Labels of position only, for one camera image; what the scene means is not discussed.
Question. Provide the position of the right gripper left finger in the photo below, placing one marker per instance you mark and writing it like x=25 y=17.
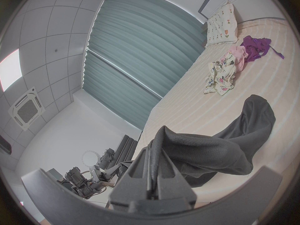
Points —
x=121 y=196

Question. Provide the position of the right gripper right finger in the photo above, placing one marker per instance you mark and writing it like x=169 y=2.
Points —
x=180 y=196

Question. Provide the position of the black T-shirt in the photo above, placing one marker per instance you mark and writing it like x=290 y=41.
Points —
x=211 y=149

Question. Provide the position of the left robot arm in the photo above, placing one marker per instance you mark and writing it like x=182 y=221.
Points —
x=79 y=179

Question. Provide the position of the bed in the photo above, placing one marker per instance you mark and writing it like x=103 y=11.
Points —
x=187 y=102

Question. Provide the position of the black chest of drawers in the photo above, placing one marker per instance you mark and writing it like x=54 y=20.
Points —
x=124 y=149

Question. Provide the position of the blue-green curtain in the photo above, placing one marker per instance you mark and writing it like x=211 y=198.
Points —
x=140 y=31
x=112 y=90

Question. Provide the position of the white printed garment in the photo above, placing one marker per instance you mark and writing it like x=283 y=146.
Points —
x=221 y=78

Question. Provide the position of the white ceiling air vent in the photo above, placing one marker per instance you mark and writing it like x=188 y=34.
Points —
x=27 y=108

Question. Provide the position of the pink garment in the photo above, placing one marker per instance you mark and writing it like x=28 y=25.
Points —
x=239 y=57

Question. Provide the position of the purple garment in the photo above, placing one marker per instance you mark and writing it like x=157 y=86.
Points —
x=252 y=46

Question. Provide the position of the ceiling light panel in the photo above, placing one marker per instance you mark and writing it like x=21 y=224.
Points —
x=10 y=70

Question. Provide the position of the white printed pillow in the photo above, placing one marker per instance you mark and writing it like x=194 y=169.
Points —
x=221 y=27

